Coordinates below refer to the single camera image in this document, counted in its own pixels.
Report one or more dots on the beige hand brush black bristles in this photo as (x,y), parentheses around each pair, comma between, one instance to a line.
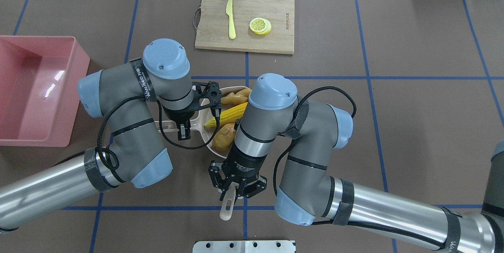
(228,201)

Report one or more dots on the tan toy ginger root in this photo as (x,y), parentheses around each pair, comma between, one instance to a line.
(237,98)

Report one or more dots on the brown toy potato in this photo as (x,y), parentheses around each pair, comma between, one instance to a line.
(224,138)

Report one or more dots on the bamboo cutting board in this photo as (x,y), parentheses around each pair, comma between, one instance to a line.
(212,29)

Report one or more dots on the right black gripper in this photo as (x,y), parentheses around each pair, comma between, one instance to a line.
(243,163)

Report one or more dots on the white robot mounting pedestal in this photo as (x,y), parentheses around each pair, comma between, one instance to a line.
(245,246)

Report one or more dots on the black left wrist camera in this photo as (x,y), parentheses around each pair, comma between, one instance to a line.
(210,91)

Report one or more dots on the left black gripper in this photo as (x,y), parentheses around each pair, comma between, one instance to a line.
(180,116)

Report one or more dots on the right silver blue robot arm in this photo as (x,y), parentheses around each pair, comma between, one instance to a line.
(288,140)

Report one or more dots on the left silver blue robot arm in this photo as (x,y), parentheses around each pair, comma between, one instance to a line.
(128,147)

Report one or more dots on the yellow toy corn cob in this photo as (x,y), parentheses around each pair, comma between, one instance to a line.
(227,116)

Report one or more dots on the yellow plastic toy knife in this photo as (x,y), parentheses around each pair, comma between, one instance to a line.
(231,26)

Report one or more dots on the yellow toy lemon slices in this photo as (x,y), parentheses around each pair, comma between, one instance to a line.
(260,26)

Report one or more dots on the pink plastic bin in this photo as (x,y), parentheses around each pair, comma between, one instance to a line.
(38,82)

